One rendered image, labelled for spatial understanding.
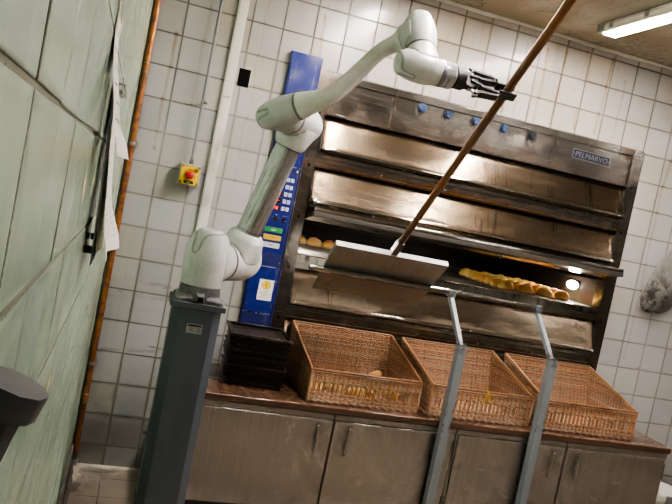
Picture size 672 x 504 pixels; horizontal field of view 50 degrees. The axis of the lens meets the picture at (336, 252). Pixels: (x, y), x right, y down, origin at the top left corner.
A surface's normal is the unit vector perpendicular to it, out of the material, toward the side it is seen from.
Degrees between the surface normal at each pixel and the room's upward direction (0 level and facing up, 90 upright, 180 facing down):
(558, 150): 92
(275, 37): 90
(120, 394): 90
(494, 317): 70
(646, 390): 90
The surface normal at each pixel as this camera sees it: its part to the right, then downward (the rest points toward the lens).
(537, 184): 0.29, -0.25
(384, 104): 0.26, 0.11
